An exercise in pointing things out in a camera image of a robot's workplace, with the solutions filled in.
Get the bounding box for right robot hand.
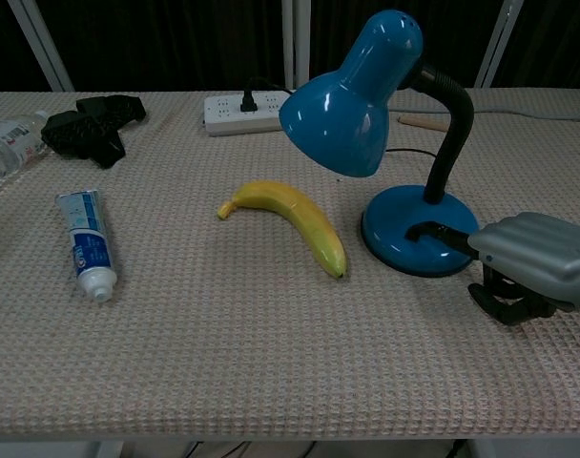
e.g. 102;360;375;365
404;212;580;326

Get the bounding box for blue desk lamp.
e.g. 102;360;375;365
279;9;481;278

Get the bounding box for wooden stick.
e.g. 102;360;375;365
397;114;449;133

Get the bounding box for yellow banana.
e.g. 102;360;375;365
217;179;348;280

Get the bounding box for beige waffle table cloth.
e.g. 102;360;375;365
0;87;580;441

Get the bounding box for white power strip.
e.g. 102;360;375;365
203;92;296;138

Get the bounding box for white blue toothpaste tube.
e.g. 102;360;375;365
54;189;118;303

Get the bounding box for black fabric glove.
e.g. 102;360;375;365
40;94;147;170

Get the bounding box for clear plastic water bottle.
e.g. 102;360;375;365
0;110;51;201

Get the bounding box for grey power strip cable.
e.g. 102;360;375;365
388;105;580;124

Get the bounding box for white partition frame post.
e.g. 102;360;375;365
474;0;526;89
280;0;311;90
7;0;75;93

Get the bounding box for black cable bundle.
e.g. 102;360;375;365
184;439;320;458

